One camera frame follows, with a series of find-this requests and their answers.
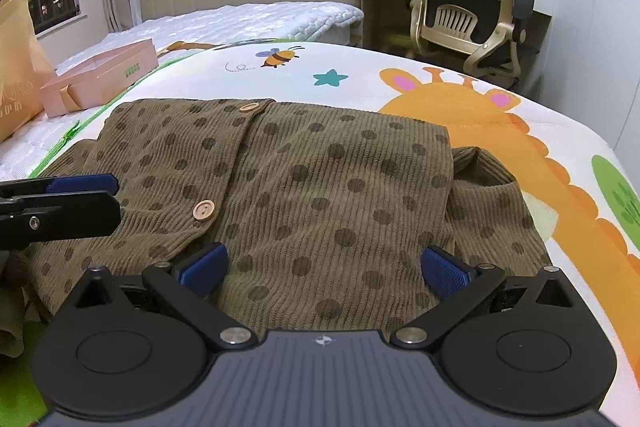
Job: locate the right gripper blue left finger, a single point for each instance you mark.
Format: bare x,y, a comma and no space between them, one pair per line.
183,287

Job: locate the white wardrobe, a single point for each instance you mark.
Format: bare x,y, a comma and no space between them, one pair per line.
588,69

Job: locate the pink gift box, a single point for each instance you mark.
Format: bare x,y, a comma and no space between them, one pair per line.
96,81

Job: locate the brown polka dot corduroy garment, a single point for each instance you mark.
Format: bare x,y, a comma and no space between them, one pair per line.
324,211

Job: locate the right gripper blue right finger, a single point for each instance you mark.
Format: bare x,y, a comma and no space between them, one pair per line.
461,290

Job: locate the orange paper shopping bag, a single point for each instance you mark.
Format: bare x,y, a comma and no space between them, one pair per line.
24,68

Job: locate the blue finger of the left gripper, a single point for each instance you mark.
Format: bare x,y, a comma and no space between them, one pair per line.
104,182
29,219

